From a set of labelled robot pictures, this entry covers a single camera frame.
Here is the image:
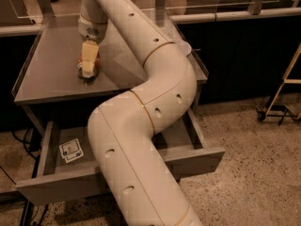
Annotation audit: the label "grey cabinet with counter top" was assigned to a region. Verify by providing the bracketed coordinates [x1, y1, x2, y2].
[15, 16, 200, 136]

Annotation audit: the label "black floor cables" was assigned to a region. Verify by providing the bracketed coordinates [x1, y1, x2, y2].
[11, 128, 40, 160]

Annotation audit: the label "white tag sticker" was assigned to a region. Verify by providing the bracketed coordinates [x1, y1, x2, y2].
[59, 138, 84, 163]

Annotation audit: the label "grey horizontal rail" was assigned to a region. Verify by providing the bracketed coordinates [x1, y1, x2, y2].
[170, 8, 301, 24]

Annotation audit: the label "open grey top drawer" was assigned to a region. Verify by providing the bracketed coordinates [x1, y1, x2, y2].
[16, 110, 225, 205]

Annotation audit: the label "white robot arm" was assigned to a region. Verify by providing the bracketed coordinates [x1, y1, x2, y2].
[84, 0, 203, 226]

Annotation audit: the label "wooden wheeled stand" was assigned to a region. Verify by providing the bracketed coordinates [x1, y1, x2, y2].
[257, 43, 301, 124]

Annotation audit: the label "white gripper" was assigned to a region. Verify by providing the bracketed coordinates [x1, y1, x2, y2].
[78, 15, 107, 73]

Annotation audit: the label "red coke can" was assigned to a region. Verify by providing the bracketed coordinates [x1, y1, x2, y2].
[77, 53, 100, 79]

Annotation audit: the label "white ceramic bowl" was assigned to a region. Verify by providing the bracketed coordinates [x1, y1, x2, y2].
[174, 39, 192, 56]

